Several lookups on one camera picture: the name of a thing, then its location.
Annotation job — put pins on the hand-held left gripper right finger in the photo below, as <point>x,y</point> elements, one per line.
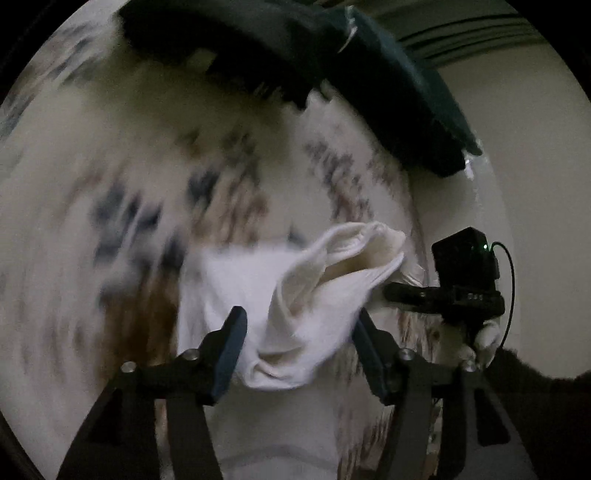
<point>371,362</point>

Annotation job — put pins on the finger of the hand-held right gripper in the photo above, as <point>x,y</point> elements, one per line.
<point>411,294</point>

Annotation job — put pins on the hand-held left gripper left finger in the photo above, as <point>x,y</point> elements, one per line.
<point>228,355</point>

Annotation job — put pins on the white small garment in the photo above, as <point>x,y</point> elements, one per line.
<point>295,304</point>

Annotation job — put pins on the person's right forearm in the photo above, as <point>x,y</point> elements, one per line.
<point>545,415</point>

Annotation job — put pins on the person's right hand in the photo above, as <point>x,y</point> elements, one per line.
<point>487,339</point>

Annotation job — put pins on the dark teal cloth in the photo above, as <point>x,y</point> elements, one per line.
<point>406,101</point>

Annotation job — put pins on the printed blanket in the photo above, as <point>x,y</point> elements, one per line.
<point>92,221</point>

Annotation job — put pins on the black cloth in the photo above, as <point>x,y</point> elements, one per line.
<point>240,41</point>

